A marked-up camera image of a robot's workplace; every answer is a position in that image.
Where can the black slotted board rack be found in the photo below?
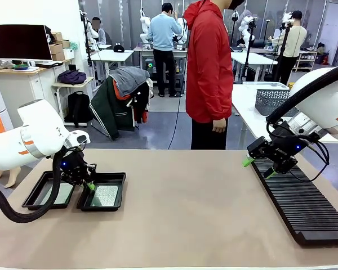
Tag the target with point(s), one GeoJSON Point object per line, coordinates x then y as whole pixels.
{"type": "Point", "coordinates": [304, 202]}

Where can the black tripod stand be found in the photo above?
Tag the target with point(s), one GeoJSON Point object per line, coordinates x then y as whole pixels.
{"type": "Point", "coordinates": [283, 56]}

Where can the person in cream top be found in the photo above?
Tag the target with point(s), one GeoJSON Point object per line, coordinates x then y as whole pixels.
{"type": "Point", "coordinates": [291, 42]}

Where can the green bowl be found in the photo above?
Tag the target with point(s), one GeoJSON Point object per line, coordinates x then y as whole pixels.
{"type": "Point", "coordinates": [21, 67]}

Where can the person's right hand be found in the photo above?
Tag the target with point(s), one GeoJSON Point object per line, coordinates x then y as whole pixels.
{"type": "Point", "coordinates": [219, 126]}

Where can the white storage box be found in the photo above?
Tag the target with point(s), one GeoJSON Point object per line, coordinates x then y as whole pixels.
{"type": "Point", "coordinates": [69, 54]}

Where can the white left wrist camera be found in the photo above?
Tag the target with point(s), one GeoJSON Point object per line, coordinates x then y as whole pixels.
{"type": "Point", "coordinates": [80, 138]}

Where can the person in blue sweater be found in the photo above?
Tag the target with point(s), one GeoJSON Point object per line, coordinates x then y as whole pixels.
{"type": "Point", "coordinates": [163, 33]}

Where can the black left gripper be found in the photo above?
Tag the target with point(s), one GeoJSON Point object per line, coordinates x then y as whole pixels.
{"type": "Point", "coordinates": [73, 166]}

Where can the seated person in grey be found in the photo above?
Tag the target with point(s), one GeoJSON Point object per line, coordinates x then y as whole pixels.
{"type": "Point", "coordinates": [98, 33]}

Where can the white shallow bin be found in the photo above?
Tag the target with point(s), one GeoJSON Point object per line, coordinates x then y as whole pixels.
{"type": "Point", "coordinates": [266, 85]}

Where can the black backpack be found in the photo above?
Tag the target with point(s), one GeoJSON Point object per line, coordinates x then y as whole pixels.
{"type": "Point", "coordinates": [78, 108]}

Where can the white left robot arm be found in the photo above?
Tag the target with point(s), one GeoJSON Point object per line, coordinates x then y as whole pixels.
{"type": "Point", "coordinates": [36, 126]}

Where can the white background desk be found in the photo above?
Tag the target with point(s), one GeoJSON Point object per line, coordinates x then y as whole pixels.
{"type": "Point", "coordinates": [112, 54]}

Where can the person in red jacket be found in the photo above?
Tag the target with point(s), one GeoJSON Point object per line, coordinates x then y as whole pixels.
{"type": "Point", "coordinates": [208, 56]}

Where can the grey hoodie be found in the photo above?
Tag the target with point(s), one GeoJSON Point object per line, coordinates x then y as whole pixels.
{"type": "Point", "coordinates": [129, 78]}

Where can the low shelf rack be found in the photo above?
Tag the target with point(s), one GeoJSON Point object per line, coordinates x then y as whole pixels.
{"type": "Point", "coordinates": [305, 60]}

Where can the red fire extinguisher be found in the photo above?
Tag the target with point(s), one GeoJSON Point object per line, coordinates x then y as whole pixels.
{"type": "Point", "coordinates": [325, 59]}

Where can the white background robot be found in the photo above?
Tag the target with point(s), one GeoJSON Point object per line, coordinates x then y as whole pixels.
{"type": "Point", "coordinates": [145, 25]}
{"type": "Point", "coordinates": [246, 25]}
{"type": "Point", "coordinates": [88, 28]}

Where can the white work desk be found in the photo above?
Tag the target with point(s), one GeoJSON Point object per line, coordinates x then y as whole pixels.
{"type": "Point", "coordinates": [253, 59]}

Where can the black ESD tray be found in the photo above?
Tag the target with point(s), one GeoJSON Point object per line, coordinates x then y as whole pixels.
{"type": "Point", "coordinates": [33, 194]}
{"type": "Point", "coordinates": [121, 191]}

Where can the small wooden side table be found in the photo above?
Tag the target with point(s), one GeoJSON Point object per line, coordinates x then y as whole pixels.
{"type": "Point", "coordinates": [73, 84]}

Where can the yellow plastic bin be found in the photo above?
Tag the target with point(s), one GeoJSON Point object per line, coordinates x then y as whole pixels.
{"type": "Point", "coordinates": [291, 85]}

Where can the purple bag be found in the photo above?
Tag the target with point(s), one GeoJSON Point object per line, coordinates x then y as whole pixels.
{"type": "Point", "coordinates": [71, 77]}

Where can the brown cardboard box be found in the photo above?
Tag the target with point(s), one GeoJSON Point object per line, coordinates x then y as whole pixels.
{"type": "Point", "coordinates": [59, 56]}
{"type": "Point", "coordinates": [66, 44]}
{"type": "Point", "coordinates": [57, 36]}
{"type": "Point", "coordinates": [56, 48]}

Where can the person's right forearm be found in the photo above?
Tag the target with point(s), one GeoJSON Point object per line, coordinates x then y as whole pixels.
{"type": "Point", "coordinates": [222, 104]}

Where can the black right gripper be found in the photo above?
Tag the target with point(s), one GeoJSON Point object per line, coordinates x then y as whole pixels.
{"type": "Point", "coordinates": [287, 146]}

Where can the grey plastic basket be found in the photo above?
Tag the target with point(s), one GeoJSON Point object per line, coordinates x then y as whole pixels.
{"type": "Point", "coordinates": [270, 102]}

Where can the computer tower with lights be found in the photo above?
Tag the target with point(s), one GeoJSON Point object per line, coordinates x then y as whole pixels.
{"type": "Point", "coordinates": [151, 66]}

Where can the dark green jacket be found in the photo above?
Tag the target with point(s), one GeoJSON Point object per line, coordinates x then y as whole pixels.
{"type": "Point", "coordinates": [110, 112]}

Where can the black cap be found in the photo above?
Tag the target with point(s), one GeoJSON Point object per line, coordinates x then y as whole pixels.
{"type": "Point", "coordinates": [119, 48]}

